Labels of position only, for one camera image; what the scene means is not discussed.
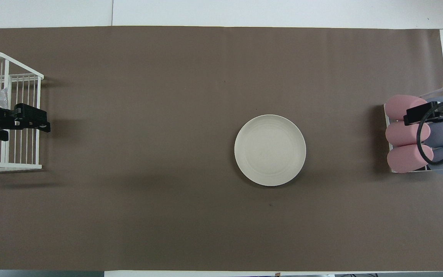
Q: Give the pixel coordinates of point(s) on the pink cup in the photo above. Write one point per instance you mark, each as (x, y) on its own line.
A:
(406, 158)
(396, 107)
(402, 134)

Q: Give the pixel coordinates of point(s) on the cream round plate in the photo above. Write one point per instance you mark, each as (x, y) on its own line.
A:
(270, 150)

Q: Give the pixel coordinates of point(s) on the brown table mat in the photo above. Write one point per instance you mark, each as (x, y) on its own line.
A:
(148, 173)

